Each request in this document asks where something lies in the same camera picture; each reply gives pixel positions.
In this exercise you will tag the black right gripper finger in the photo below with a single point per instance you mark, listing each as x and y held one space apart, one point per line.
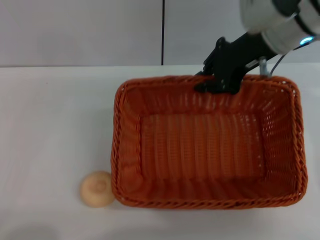
206 70
225 86

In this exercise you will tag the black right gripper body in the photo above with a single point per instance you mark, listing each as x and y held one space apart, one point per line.
232 57

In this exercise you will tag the orange woven rectangular basket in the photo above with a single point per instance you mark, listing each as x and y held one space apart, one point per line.
200 150

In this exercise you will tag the round peach bread bun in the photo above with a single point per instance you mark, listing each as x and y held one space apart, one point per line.
95 190

